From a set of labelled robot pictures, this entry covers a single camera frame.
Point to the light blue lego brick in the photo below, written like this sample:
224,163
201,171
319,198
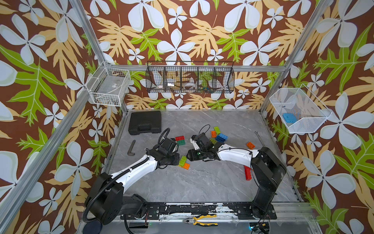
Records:
222,135

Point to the dark blue upturned lego brick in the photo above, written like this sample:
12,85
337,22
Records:
220,139

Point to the white wire basket left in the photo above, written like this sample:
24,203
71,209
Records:
108,85

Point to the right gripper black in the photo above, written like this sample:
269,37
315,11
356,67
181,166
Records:
192,156

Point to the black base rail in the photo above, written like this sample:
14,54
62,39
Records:
240,210

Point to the silver combination wrench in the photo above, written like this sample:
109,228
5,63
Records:
259,137

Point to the small orange upturned lego brick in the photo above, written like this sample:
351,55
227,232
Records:
250,145

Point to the aluminium frame post left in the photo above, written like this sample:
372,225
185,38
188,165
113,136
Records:
92,40

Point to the black plastic tool case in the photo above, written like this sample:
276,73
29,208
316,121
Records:
145,122

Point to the black round disc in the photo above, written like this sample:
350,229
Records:
94,227

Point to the aluminium frame post right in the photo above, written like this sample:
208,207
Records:
307,31

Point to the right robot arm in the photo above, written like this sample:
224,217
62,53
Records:
266,166

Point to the black wire basket centre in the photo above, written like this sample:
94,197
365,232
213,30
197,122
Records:
210,77

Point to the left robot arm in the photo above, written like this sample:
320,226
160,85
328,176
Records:
106,199

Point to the grey allen key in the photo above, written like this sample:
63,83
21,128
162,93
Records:
130,152

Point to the long red lego brick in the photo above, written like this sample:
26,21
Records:
248,175

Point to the aluminium frame post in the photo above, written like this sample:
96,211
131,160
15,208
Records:
307,31
92,40

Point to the white wire basket right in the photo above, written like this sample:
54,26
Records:
310,111

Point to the dark green lego brick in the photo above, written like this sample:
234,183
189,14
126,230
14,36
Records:
181,142

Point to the lime green long lego brick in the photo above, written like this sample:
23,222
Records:
182,161

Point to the blue sponge in basket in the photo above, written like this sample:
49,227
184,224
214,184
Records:
290,118

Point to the white wire basket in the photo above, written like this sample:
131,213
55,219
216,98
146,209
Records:
310,111
108,85

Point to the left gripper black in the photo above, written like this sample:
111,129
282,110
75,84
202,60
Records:
177,159

